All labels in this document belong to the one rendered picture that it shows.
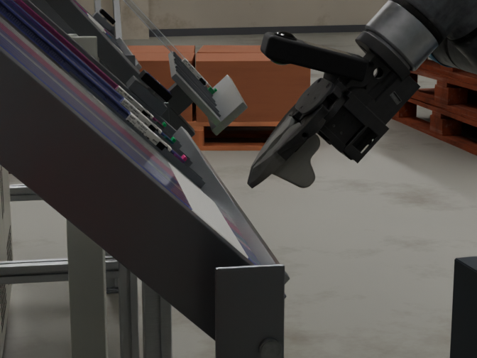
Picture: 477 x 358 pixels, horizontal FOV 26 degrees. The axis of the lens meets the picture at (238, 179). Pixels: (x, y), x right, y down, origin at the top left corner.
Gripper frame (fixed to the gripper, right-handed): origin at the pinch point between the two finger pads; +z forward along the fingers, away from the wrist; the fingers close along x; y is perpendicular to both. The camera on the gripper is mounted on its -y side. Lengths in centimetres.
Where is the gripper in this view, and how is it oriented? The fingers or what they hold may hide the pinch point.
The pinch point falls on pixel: (252, 173)
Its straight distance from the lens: 115.5
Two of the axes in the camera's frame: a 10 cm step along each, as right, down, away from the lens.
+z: -6.7, 7.4, 0.5
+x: -1.7, -2.2, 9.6
